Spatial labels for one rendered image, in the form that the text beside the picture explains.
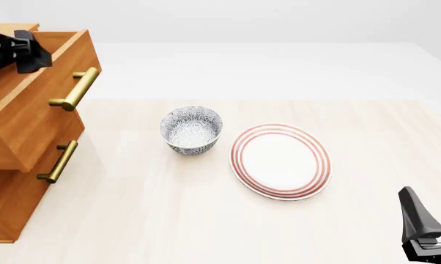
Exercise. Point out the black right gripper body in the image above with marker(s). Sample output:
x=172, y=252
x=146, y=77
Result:
x=429, y=251

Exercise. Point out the white plate with red rings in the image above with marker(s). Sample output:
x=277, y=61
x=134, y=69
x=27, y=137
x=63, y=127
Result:
x=281, y=162

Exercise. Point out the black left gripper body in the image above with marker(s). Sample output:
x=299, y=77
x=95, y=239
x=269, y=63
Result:
x=21, y=48

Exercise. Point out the blue-white patterned bowl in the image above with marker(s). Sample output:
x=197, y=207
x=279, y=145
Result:
x=191, y=132

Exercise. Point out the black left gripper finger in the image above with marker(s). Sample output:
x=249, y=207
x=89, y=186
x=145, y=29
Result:
x=35, y=61

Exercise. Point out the wooden cabinet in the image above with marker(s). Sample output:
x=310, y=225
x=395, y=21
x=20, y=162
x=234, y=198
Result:
x=2, y=203

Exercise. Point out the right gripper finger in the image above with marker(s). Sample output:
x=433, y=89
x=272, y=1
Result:
x=418, y=217

